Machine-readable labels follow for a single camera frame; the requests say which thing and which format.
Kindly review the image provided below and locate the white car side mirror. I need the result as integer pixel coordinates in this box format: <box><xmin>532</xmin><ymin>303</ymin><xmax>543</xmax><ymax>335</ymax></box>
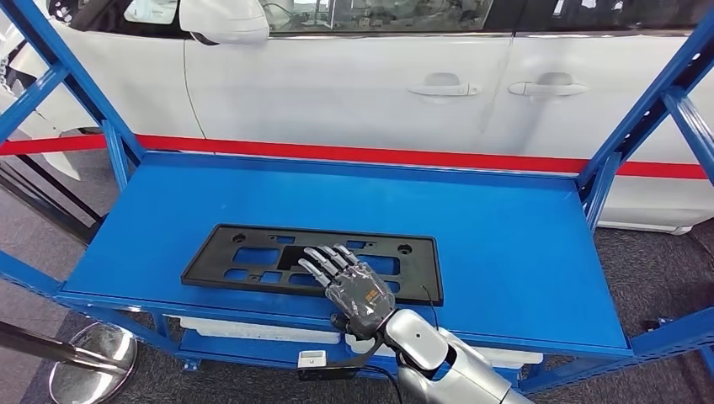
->
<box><xmin>178</xmin><ymin>0</ymin><xmax>271</xmax><ymax>47</ymax></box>

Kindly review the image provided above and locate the white car door handle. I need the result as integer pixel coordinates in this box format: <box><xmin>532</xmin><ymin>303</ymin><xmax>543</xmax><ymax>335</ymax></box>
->
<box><xmin>507</xmin><ymin>71</ymin><xmax>590</xmax><ymax>103</ymax></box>
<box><xmin>407</xmin><ymin>72</ymin><xmax>482</xmax><ymax>105</ymax></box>

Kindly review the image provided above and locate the white car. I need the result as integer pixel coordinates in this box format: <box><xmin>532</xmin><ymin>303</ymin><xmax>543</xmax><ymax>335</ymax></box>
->
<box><xmin>0</xmin><ymin>0</ymin><xmax>714</xmax><ymax>236</ymax></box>

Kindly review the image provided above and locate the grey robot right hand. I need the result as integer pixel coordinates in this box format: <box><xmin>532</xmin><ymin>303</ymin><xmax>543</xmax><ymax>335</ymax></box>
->
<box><xmin>296</xmin><ymin>243</ymin><xmax>397</xmax><ymax>342</ymax></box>

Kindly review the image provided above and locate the black camera cable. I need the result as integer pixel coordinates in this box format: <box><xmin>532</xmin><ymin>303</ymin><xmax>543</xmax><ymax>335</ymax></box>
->
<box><xmin>356</xmin><ymin>363</ymin><xmax>404</xmax><ymax>404</ymax></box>

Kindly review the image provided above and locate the red barrier belt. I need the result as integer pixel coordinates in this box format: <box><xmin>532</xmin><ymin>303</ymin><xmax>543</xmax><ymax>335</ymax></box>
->
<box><xmin>0</xmin><ymin>133</ymin><xmax>708</xmax><ymax>181</ymax></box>

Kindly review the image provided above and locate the thin black wire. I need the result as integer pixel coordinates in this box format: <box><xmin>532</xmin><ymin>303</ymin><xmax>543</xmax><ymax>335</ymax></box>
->
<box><xmin>420</xmin><ymin>284</ymin><xmax>442</xmax><ymax>331</ymax></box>

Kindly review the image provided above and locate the blue metal shelf rack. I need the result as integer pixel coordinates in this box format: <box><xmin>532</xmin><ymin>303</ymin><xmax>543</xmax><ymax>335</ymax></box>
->
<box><xmin>0</xmin><ymin>0</ymin><xmax>714</xmax><ymax>395</ymax></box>

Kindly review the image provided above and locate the black plastic plate frame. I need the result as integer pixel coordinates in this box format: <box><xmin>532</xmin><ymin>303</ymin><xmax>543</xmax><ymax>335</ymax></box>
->
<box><xmin>181</xmin><ymin>224</ymin><xmax>445</xmax><ymax>306</ymax></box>

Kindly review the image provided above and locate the white plastic bin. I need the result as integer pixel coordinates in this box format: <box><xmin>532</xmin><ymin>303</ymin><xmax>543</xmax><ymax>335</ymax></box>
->
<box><xmin>177</xmin><ymin>315</ymin><xmax>343</xmax><ymax>345</ymax></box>
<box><xmin>344</xmin><ymin>333</ymin><xmax>545</xmax><ymax>370</ymax></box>

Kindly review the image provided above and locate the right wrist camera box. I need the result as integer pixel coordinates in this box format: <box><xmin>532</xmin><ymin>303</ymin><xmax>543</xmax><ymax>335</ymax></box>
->
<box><xmin>296</xmin><ymin>348</ymin><xmax>386</xmax><ymax>384</ymax></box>

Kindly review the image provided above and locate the chrome stanchion post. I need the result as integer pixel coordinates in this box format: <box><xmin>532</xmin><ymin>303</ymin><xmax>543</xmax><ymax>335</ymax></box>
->
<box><xmin>0</xmin><ymin>320</ymin><xmax>138</xmax><ymax>404</ymax></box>

